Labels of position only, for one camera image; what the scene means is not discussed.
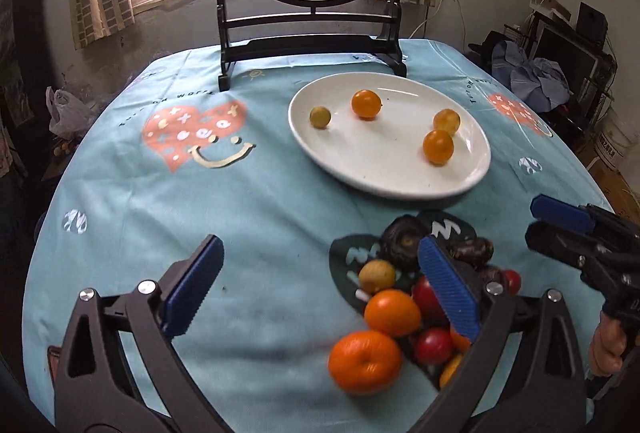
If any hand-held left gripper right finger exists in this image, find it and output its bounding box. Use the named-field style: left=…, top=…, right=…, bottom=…
left=410, top=236, right=587, bottom=433

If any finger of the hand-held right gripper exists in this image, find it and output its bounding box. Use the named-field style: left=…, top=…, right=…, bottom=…
left=530, top=194, right=609, bottom=235
left=524, top=222, right=602, bottom=270

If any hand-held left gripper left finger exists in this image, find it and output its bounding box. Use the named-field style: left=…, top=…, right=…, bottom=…
left=54, top=234, right=236, bottom=433

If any large orange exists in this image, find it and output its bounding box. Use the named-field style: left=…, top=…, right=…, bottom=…
left=327, top=329, right=404, bottom=396

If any white oval plate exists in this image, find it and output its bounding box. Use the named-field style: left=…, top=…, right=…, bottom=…
left=287, top=72, right=492, bottom=200

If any person's right hand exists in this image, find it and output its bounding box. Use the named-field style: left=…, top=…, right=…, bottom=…
left=588, top=313, right=629, bottom=378

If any dark purple mangosteen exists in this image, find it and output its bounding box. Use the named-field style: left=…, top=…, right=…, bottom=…
left=379, top=215, right=428, bottom=271
left=446, top=236, right=495, bottom=268

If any small orange kumquat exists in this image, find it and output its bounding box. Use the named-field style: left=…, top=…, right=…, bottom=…
left=449, top=324, right=472, bottom=354

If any medium orange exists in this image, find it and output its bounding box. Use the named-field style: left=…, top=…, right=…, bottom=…
left=363, top=289, right=422, bottom=338

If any yellow round fruit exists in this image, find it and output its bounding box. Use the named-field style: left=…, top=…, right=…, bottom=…
left=358, top=259, right=397, bottom=294

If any light blue printed tablecloth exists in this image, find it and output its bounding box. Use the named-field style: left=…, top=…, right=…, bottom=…
left=22, top=37, right=615, bottom=433

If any small yellow kumquat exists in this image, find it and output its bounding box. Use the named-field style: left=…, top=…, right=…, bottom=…
left=438, top=353, right=464, bottom=389

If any white bucket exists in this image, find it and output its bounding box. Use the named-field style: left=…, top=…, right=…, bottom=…
left=590, top=105, right=636, bottom=171

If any small orange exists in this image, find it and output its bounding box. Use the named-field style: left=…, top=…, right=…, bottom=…
left=350, top=89, right=383, bottom=121
left=422, top=129, right=455, bottom=166

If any pile of blue clothes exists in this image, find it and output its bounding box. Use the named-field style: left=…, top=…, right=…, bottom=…
left=490, top=40, right=573, bottom=112

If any small yellow-orange fruit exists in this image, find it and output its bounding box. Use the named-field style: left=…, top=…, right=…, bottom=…
left=432, top=108, right=461, bottom=137

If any black monitor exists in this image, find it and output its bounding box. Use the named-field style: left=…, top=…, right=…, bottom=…
left=531, top=13, right=613, bottom=111

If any black speaker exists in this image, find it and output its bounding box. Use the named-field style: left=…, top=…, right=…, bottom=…
left=577, top=2, right=609, bottom=48

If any white plastic bag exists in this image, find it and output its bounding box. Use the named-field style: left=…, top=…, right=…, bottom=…
left=46, top=86, right=96, bottom=140

